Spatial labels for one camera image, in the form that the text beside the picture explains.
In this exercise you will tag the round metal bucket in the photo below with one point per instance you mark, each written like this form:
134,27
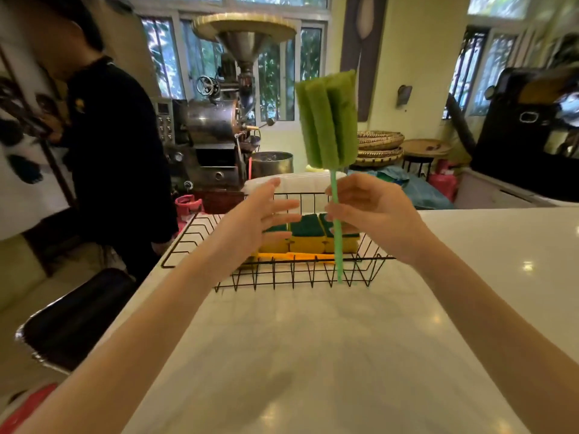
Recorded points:
271,165

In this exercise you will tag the person's right thumb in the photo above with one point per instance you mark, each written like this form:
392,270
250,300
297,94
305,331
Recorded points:
335,214

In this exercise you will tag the person's right hand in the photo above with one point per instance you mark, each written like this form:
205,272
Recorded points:
384,216

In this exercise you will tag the stack of woven bamboo trays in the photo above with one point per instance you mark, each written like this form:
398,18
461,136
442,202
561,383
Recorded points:
379,148

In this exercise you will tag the green sponge bottle brush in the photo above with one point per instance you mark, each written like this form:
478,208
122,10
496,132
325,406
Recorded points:
326,119

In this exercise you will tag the grey wall lamp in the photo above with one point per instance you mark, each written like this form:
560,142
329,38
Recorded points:
404,95

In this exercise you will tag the person's right forearm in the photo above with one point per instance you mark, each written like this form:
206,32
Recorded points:
502,334

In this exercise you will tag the person's left hand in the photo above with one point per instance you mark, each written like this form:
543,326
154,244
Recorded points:
244,230

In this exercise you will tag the person's left thumb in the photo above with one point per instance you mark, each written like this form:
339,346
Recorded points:
267,192

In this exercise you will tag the white framed window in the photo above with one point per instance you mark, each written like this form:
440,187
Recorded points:
312,49

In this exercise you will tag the large black machine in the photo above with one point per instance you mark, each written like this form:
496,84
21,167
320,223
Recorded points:
520,144

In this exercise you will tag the white painting with dark blots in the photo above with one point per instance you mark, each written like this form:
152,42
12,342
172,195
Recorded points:
22,144

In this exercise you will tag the red plastic object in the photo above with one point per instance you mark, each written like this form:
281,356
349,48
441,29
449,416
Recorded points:
25,413

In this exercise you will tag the pink gas cylinder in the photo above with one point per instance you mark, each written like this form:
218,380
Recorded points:
187,206

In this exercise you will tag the dark wooden wall hanging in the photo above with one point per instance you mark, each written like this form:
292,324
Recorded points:
362,54

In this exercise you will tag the flat yellow sponge cloth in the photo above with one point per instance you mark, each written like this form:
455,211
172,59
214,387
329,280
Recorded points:
289,257

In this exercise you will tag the metal coffee roaster machine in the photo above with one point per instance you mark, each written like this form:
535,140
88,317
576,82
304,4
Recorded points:
217,126

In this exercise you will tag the yellow green scrub sponge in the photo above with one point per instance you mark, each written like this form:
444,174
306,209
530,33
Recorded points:
307,234
275,241
350,243

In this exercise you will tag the black metal stool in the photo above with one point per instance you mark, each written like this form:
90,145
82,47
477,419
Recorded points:
418,166

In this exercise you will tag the red gas cylinder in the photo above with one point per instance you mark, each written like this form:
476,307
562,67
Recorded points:
443,183

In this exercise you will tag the window with dark grille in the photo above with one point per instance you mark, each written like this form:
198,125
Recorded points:
484,72

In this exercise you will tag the person's left middle finger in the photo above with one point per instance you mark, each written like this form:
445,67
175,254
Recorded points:
288,219

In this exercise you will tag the blue plastic tarp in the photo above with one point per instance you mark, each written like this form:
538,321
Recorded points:
420,192

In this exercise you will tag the black padded chair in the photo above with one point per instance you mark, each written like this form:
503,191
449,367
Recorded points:
77,318

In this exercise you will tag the white side counter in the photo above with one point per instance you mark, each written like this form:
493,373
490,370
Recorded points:
493,192

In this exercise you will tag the person's left forearm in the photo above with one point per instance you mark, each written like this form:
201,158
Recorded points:
135,348

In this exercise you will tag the round woven tray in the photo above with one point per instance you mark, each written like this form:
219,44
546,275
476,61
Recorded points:
426,148

